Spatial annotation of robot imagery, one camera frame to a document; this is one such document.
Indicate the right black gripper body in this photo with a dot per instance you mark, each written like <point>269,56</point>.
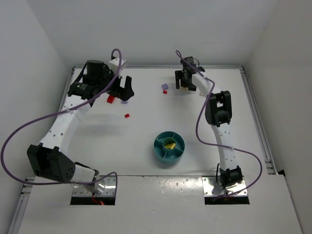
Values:
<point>185,76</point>

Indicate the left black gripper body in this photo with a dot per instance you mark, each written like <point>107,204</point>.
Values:
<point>119,87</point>

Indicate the long yellow lego plate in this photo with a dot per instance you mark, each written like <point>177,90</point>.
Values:
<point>170,146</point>

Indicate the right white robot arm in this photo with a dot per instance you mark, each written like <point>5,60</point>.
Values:
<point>218,114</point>

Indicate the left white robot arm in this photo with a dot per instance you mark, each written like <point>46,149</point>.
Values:
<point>49,158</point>

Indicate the red curved lego piece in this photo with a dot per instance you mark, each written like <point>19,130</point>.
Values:
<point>110,99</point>

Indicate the lavender lego brick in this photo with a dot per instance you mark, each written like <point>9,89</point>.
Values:
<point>165,86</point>

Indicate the teal divided round container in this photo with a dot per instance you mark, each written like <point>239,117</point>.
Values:
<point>167,156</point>

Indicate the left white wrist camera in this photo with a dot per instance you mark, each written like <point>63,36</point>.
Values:
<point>114,64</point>

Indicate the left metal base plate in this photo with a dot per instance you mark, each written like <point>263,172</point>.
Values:
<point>103,188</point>

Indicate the metal base plate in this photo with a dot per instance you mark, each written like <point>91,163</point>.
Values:
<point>103,188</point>
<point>212,189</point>

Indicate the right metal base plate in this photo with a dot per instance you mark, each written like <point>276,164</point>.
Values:
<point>212,189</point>

